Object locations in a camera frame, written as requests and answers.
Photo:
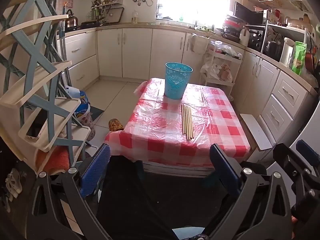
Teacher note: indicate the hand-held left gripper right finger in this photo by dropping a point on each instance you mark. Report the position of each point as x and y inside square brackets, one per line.
[225, 170]

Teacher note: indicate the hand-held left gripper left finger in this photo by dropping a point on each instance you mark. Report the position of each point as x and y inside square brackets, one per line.
[96, 170]

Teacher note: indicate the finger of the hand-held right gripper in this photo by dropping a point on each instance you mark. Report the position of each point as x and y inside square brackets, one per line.
[307, 150]
[300, 177]

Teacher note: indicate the blue perforated plastic bin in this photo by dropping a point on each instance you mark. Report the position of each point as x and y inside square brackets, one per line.
[176, 82]

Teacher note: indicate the orange cloth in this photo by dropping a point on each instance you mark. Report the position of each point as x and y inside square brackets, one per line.
[53, 160]

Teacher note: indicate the floral fabric bin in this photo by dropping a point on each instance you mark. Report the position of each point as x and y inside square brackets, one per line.
[87, 125]

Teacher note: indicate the white bench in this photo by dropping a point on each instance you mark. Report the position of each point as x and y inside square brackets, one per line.
[255, 132]

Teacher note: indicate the yellow patterned slipper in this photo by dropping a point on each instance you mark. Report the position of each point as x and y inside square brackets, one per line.
[115, 125]

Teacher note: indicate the white table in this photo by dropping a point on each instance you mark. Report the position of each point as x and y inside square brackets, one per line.
[175, 170]

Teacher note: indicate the person's dark trousers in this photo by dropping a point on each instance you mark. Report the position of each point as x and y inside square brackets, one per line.
[155, 200]

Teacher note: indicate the red checked plastic tablecloth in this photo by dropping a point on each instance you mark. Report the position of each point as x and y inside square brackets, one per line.
[155, 130]

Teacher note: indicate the dark smartphone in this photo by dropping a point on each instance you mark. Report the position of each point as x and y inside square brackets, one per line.
[37, 127]

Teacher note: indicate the white crumpled cloth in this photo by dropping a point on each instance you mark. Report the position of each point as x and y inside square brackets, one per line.
[13, 182]

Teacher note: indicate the white trolley cart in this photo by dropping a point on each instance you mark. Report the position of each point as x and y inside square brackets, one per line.
[221, 85]

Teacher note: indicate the green snack bag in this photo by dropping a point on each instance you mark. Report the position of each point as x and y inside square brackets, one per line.
[298, 57]

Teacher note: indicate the white electric kettle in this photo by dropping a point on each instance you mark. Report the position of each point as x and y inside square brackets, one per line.
[287, 52]

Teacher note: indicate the black countertop oven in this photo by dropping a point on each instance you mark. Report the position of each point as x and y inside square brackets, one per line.
[255, 38]

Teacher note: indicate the cream base cabinets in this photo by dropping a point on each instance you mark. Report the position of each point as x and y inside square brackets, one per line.
[137, 52]

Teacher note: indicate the stack of pots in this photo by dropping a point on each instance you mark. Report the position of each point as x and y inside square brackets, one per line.
[231, 28]

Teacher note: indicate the black gas stove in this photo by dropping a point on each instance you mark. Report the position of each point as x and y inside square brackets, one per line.
[88, 24]

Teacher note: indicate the black microwave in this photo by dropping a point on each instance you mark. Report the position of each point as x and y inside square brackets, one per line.
[247, 13]

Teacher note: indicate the beige kitchen countertop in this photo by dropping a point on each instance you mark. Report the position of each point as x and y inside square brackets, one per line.
[140, 25]

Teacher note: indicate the steel kettle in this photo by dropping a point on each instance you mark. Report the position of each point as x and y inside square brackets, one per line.
[71, 20]

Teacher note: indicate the clear plastic bottle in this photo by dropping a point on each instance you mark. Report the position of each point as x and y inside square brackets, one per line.
[135, 17]

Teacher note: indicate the green dish soap bottle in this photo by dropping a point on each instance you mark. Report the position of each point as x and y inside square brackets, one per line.
[181, 18]

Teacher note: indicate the kitchen window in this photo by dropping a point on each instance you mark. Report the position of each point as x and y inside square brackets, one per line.
[195, 0]

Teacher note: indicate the wall utensil rack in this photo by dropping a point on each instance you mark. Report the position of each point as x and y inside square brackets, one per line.
[106, 3]

